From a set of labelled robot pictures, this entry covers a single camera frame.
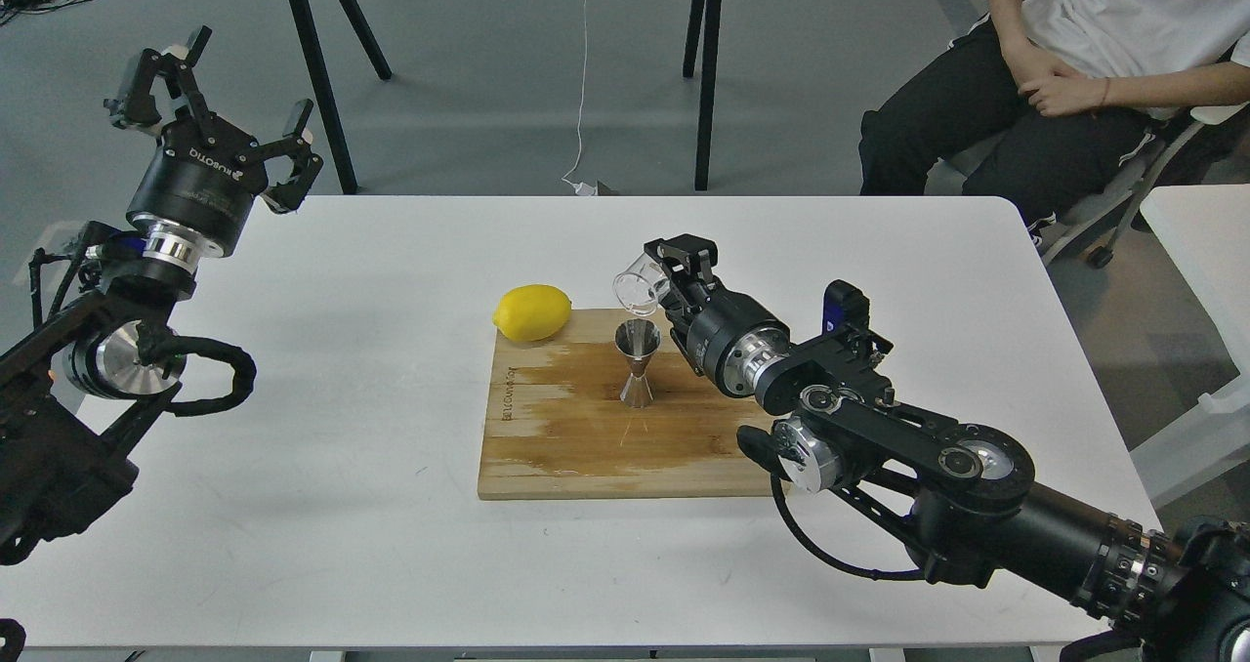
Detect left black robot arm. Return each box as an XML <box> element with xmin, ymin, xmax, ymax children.
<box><xmin>1</xmin><ymin>26</ymin><xmax>324</xmax><ymax>565</ymax></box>

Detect wooden cutting board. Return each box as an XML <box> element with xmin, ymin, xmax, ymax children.
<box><xmin>478</xmin><ymin>310</ymin><xmax>771</xmax><ymax>500</ymax></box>

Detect white side table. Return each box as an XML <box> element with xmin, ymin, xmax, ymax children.
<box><xmin>1128</xmin><ymin>184</ymin><xmax>1250</xmax><ymax>507</ymax></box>

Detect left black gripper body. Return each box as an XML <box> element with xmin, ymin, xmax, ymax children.
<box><xmin>126</xmin><ymin>116</ymin><xmax>268</xmax><ymax>257</ymax></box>

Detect clear glass measuring cup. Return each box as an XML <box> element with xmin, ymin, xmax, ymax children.
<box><xmin>613</xmin><ymin>254</ymin><xmax>670</xmax><ymax>316</ymax></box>

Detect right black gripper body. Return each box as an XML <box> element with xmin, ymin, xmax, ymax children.
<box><xmin>674</xmin><ymin>289</ymin><xmax>791</xmax><ymax>398</ymax></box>

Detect seated person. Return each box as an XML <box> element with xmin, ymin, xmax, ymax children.
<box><xmin>858</xmin><ymin>0</ymin><xmax>1249</xmax><ymax>235</ymax></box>

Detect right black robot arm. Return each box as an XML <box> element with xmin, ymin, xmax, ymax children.
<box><xmin>613</xmin><ymin>234</ymin><xmax>1249</xmax><ymax>661</ymax></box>

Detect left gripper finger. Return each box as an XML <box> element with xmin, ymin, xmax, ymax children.
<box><xmin>104</xmin><ymin>25</ymin><xmax>216</xmax><ymax>141</ymax></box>
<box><xmin>256</xmin><ymin>99</ymin><xmax>324</xmax><ymax>216</ymax></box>

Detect person's hands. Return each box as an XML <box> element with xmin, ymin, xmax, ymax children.
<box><xmin>1000</xmin><ymin>36</ymin><xmax>1110</xmax><ymax>116</ymax></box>

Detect steel double jigger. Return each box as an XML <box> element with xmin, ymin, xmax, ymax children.
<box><xmin>613</xmin><ymin>319</ymin><xmax>661</xmax><ymax>408</ymax></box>

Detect office chair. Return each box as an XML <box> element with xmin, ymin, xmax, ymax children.
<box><xmin>1040</xmin><ymin>104</ymin><xmax>1248</xmax><ymax>269</ymax></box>

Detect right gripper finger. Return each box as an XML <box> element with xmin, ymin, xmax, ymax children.
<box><xmin>668</xmin><ymin>325</ymin><xmax>696</xmax><ymax>373</ymax></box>
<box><xmin>643</xmin><ymin>235</ymin><xmax>718</xmax><ymax>311</ymax></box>

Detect yellow lemon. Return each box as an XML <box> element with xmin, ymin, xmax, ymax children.
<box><xmin>493</xmin><ymin>284</ymin><xmax>573</xmax><ymax>342</ymax></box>

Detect white cable on floor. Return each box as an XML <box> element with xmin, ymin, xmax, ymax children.
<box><xmin>561</xmin><ymin>0</ymin><xmax>599</xmax><ymax>197</ymax></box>

